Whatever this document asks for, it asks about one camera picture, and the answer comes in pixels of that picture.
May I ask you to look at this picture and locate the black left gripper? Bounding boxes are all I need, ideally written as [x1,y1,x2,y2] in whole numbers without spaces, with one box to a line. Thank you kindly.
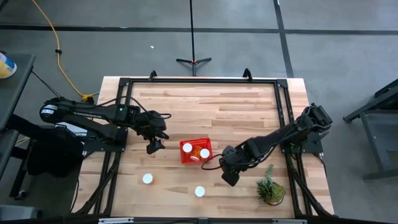
[135,110,170,140]

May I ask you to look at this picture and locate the red plastic basket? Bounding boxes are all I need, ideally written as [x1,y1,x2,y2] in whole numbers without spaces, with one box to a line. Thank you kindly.
[179,138,214,165]

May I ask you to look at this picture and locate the small green potted plant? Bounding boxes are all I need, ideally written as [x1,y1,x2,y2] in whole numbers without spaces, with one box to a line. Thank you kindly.
[256,164,287,207]

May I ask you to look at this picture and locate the black tripod stand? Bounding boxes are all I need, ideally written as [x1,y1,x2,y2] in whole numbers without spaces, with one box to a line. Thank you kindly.
[175,0,213,77]

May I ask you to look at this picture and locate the black bag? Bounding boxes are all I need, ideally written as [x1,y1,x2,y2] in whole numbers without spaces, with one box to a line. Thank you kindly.
[26,132,85,178]

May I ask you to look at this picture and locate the dark metal table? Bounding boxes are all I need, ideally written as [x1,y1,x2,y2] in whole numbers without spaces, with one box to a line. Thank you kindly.
[342,79,398,182]

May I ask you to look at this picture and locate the dark grey side table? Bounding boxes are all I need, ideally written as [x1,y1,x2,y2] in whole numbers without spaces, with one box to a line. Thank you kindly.
[0,53,37,131]

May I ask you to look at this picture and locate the grey rounded object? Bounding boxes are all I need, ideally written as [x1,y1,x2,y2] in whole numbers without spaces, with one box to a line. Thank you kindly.
[0,204,42,222]

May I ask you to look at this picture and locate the yellow and blue container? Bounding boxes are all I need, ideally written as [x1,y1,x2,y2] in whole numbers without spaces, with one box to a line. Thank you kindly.
[0,52,18,80]

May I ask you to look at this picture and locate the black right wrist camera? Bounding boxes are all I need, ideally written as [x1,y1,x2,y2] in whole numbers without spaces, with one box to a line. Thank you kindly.
[221,170,241,187]

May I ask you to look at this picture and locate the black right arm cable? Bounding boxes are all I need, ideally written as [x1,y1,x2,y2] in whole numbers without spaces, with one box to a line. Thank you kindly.
[201,154,226,171]

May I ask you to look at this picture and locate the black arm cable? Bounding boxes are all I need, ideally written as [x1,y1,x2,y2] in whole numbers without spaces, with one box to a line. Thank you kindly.
[93,95,172,121]
[201,154,226,171]

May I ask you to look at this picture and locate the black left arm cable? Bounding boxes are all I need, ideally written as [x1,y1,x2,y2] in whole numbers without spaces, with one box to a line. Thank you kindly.
[93,95,172,121]

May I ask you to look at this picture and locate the black metal table frame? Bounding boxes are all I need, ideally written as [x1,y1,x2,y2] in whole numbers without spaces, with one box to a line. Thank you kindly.
[70,76,336,218]

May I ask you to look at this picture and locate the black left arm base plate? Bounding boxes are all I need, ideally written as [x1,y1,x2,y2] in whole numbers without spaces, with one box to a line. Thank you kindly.
[81,128,129,153]

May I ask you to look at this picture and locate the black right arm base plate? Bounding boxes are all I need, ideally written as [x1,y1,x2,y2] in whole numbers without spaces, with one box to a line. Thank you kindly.
[278,133,324,154]

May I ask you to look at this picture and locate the grey metal bracket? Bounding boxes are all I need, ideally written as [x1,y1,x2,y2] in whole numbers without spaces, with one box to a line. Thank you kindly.
[272,218,308,224]
[98,217,134,224]

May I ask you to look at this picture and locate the black base plate lever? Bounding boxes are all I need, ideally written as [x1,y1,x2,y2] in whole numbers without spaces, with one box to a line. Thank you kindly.
[316,131,330,144]

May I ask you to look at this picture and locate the thin black floor cable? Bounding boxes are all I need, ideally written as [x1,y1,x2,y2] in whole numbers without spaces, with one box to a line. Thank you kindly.
[30,70,62,99]

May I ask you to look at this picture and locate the yellow extension cable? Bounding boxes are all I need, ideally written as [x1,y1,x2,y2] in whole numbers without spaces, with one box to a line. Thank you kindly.
[30,0,96,103]

